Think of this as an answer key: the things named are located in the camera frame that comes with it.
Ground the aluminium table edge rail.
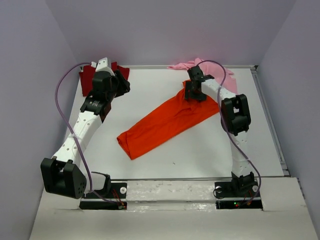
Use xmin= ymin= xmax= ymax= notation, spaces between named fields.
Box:
xmin=250 ymin=65 xmax=291 ymax=177

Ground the pink t-shirt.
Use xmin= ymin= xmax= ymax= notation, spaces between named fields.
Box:
xmin=167 ymin=58 xmax=238 ymax=94

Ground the dark red folded t-shirt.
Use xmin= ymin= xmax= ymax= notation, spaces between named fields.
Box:
xmin=79 ymin=61 xmax=130 ymax=97

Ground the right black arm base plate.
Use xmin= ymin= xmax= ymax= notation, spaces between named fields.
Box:
xmin=212 ymin=181 xmax=263 ymax=210

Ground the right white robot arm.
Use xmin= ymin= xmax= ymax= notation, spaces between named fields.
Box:
xmin=185 ymin=66 xmax=256 ymax=199

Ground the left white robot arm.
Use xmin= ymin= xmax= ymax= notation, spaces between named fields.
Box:
xmin=40 ymin=70 xmax=130 ymax=199

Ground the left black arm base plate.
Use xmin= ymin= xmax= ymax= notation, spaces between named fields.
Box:
xmin=79 ymin=181 xmax=128 ymax=211

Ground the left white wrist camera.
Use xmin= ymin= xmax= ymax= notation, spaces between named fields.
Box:
xmin=90 ymin=57 xmax=114 ymax=75

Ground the orange t-shirt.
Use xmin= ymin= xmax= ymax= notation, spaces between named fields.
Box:
xmin=116 ymin=80 xmax=219 ymax=160

